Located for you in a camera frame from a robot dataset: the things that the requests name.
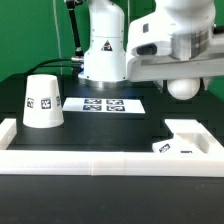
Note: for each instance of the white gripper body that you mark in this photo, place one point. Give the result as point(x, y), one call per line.
point(152, 68)

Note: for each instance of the white lamp shade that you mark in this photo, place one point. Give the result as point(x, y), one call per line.
point(42, 106)

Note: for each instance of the white marker sheet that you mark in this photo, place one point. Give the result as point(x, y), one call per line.
point(99, 105)

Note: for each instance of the white lamp bulb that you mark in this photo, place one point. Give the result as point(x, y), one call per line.
point(183, 89)

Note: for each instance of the white U-shaped fence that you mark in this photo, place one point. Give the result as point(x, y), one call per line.
point(92, 163)

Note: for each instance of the white lamp base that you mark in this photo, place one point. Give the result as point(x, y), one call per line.
point(189, 136)

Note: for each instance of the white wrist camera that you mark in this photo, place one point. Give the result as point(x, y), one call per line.
point(150, 47)

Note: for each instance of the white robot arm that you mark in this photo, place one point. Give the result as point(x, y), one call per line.
point(178, 40)

